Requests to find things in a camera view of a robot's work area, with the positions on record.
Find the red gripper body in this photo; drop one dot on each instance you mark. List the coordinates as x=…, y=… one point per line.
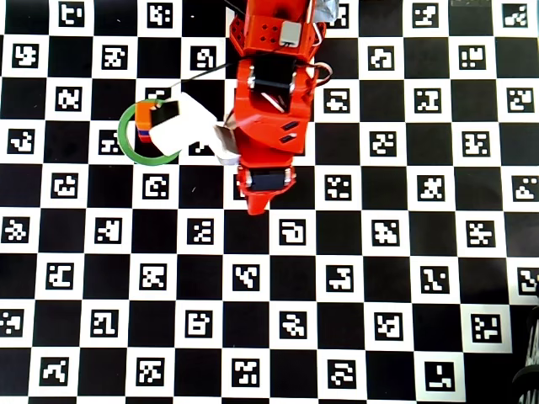
x=268, y=180

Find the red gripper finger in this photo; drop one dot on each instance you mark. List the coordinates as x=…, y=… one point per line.
x=257, y=204

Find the red cube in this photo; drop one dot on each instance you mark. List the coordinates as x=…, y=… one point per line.
x=145, y=139

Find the blue cube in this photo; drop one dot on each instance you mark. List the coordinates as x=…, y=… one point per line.
x=143, y=131

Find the orange cube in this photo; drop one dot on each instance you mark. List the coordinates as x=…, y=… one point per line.
x=143, y=115

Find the red robot base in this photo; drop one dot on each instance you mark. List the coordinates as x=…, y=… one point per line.
x=236, y=35

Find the black white marker board mat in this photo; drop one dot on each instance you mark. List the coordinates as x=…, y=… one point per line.
x=269, y=294

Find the small grey box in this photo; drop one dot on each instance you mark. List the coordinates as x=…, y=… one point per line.
x=290, y=33

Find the black stand with white lettering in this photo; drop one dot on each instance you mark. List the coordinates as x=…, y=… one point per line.
x=528, y=357

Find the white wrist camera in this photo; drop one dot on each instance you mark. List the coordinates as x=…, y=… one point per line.
x=185, y=126

